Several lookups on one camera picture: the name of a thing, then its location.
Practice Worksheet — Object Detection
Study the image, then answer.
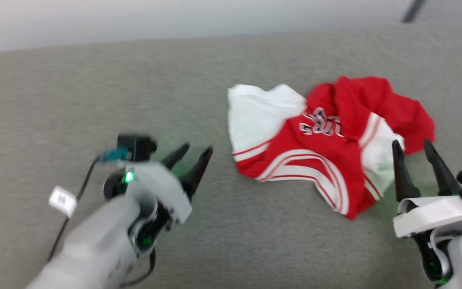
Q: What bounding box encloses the white cable label tag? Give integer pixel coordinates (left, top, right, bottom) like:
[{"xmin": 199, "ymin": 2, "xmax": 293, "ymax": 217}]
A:
[{"xmin": 49, "ymin": 185, "xmax": 77, "ymax": 218}]

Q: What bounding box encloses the thin black cable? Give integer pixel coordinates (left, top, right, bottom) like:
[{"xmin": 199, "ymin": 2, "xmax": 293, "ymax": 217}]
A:
[{"xmin": 47, "ymin": 157, "xmax": 99, "ymax": 261}]

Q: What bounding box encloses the red and white garment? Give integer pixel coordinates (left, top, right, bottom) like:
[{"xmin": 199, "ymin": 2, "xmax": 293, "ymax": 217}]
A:
[{"xmin": 227, "ymin": 75, "xmax": 436, "ymax": 220}]

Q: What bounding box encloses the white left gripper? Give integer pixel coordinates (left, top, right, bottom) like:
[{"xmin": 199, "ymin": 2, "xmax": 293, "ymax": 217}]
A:
[{"xmin": 125, "ymin": 143, "xmax": 214, "ymax": 224}]

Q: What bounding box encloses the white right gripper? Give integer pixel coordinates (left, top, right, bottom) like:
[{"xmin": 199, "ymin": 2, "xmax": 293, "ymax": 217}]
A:
[{"xmin": 391, "ymin": 140, "xmax": 462, "ymax": 238}]

